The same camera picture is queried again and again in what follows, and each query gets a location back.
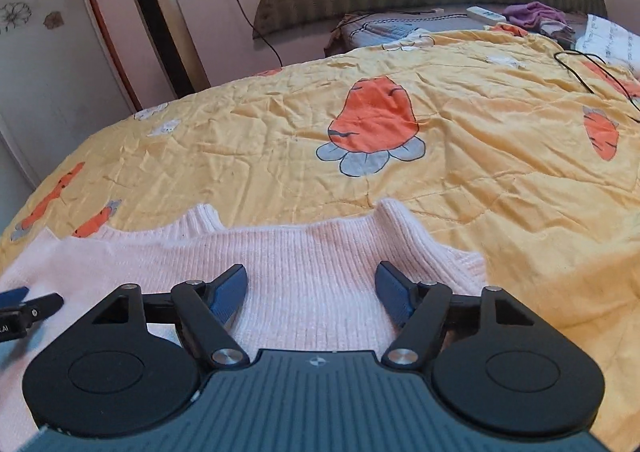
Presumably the grey patterned bed sheet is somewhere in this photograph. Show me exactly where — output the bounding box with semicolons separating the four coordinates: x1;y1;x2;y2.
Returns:
324;7;586;58

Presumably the black power cable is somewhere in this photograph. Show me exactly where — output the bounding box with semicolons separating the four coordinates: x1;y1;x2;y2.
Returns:
215;0;284;69

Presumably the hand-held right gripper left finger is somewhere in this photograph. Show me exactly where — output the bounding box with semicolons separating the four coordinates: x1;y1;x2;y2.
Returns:
87;263;251;373

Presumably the thin black cable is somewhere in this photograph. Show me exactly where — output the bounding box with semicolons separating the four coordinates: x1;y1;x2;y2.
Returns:
553;51;640;124

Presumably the white remote control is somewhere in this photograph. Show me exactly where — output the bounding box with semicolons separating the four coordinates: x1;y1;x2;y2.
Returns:
466;6;507;24

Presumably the purple cloth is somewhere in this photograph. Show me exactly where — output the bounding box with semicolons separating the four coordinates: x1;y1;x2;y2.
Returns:
501;1;569;31

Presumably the pink knitted sweater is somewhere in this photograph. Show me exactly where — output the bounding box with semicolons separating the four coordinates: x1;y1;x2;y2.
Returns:
0;198;489;452

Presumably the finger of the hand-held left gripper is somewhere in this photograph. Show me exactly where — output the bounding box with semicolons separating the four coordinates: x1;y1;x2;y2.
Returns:
0;287;30;309
22;292;65;328

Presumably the yellow carrot printed blanket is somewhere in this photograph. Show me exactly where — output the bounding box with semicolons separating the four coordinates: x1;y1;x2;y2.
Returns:
0;29;640;435

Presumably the flower printed wardrobe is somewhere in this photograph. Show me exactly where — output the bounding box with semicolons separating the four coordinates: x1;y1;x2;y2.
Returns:
0;0;144;193

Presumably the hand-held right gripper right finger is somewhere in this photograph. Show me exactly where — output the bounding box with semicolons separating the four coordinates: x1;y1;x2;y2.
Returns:
376;260;539;372

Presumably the gold tower fan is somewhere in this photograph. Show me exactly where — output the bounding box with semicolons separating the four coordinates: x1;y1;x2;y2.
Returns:
121;0;211;101

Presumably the white printed pillow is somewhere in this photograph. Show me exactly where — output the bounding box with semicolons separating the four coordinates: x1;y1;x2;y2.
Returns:
575;13;640;79

